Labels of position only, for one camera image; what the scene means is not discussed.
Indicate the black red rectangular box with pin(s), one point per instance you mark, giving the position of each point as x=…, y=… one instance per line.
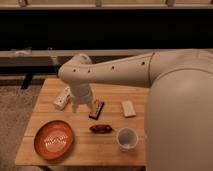
x=98, y=106

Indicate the white perforated block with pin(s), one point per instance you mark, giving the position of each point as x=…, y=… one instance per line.
x=62, y=99

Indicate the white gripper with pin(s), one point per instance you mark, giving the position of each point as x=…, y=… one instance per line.
x=81, y=94

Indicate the long wooden bench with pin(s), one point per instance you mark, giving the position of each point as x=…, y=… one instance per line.
x=53, y=57

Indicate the wooden table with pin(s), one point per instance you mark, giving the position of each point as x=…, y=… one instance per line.
x=89, y=149

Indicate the white cup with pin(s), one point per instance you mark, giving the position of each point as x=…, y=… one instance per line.
x=127, y=139

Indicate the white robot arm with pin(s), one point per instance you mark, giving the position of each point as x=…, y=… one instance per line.
x=178, y=119

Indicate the white rectangular block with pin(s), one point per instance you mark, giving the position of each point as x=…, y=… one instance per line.
x=128, y=109

